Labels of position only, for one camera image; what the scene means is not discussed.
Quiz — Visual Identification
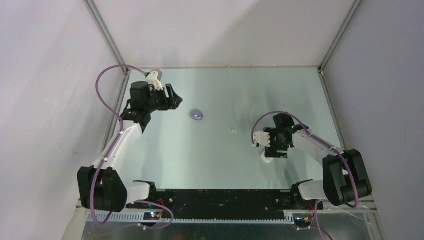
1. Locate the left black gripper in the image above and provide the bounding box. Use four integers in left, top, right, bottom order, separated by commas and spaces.
145, 84, 183, 113

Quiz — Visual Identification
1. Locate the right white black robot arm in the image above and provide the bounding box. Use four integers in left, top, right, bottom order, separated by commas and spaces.
251, 111, 372, 209

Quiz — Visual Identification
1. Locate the white charging case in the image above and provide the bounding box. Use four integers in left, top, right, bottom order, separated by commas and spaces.
260, 152, 274, 164

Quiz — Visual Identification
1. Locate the grey cable duct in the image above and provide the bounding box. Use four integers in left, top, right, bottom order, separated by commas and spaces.
108, 211, 295, 224

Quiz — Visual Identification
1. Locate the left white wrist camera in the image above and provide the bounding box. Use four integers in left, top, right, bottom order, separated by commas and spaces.
145, 69, 164, 91

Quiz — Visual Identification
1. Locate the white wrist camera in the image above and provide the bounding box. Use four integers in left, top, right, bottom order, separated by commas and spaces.
252, 131, 271, 148
145, 69, 164, 91

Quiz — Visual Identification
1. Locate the purple charging case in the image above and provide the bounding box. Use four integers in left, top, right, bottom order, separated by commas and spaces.
190, 109, 204, 121

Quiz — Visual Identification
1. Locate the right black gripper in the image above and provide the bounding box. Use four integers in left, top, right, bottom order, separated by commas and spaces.
263, 127, 289, 159

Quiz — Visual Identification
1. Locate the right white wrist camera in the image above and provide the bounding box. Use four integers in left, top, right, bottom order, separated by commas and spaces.
252, 131, 271, 148

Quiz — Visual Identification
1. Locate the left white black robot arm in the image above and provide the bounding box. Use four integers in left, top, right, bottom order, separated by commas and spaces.
77, 81, 183, 213

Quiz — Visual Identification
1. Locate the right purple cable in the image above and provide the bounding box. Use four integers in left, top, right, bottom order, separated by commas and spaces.
251, 111, 361, 240

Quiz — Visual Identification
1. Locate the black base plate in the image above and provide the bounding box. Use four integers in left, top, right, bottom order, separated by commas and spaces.
126, 189, 316, 221

